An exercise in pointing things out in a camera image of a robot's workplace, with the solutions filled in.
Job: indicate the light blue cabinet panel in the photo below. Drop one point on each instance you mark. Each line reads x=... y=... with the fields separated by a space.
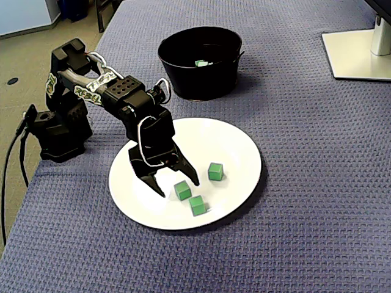
x=24 y=15

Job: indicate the white round plate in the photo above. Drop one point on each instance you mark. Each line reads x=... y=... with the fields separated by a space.
x=232 y=146

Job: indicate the blue waffle weave cloth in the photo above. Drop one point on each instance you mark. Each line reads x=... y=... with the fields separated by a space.
x=305 y=183

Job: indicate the dark blue bin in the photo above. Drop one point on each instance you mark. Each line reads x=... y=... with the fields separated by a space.
x=73 y=9

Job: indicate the dark furniture leg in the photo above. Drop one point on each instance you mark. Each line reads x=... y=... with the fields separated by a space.
x=102 y=18

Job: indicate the black metal pot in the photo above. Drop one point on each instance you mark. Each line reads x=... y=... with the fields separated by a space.
x=201 y=82

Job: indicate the black round floor cover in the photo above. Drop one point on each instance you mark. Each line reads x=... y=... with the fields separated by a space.
x=12 y=81

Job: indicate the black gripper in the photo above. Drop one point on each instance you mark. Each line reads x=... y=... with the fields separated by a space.
x=161 y=155

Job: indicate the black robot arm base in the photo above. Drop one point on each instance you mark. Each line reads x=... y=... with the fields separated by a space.
x=58 y=143

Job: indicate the white monitor stand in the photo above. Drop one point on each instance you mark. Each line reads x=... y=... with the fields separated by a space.
x=351 y=55

